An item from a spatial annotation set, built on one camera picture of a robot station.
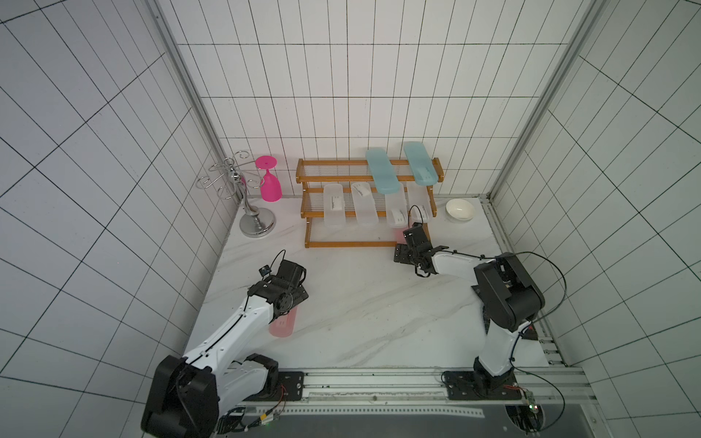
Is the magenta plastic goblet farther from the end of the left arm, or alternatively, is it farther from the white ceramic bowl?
the white ceramic bowl

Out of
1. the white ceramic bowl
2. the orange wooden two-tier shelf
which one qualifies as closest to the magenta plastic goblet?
the orange wooden two-tier shelf

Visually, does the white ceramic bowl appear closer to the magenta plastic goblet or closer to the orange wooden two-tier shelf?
the orange wooden two-tier shelf

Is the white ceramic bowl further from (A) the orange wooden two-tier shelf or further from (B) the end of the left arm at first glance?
(B) the end of the left arm

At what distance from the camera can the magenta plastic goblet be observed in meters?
0.94
